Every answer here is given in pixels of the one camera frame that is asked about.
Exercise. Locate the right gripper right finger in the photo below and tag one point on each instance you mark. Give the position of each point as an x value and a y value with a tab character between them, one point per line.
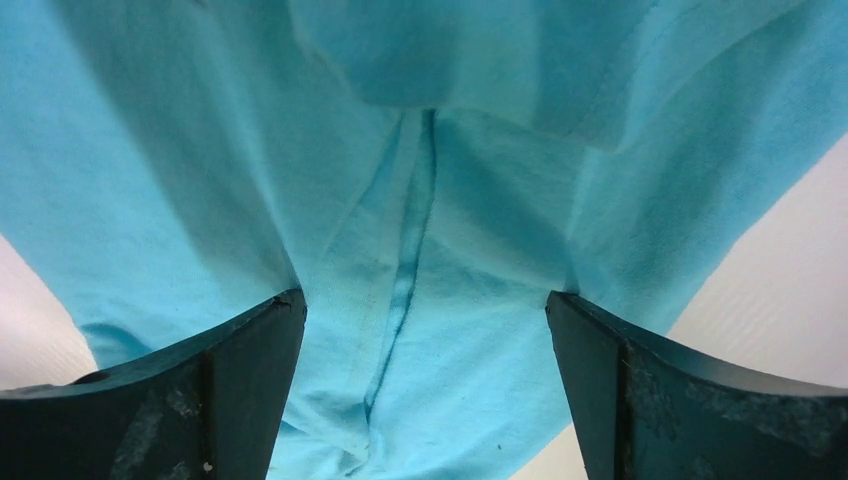
647	407

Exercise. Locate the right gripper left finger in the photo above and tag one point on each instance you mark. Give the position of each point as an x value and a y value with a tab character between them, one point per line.
207	407

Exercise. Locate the cyan t-shirt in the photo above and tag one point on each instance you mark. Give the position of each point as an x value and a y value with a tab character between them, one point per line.
427	172

